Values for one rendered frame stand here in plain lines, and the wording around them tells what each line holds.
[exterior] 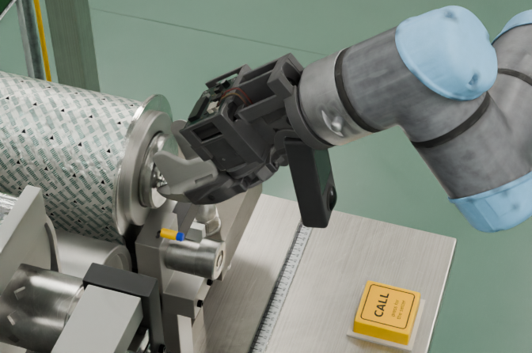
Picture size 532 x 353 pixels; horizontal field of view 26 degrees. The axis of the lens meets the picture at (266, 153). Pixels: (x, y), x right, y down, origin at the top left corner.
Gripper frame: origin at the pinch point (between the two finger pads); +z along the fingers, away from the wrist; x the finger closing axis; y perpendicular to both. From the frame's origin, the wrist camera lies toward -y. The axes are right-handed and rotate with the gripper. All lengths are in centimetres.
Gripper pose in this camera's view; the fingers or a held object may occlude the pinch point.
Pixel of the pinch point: (176, 186)
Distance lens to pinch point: 111.9
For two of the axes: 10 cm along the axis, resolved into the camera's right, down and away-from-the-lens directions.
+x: -3.0, 6.7, -6.8
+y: -6.0, -6.9, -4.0
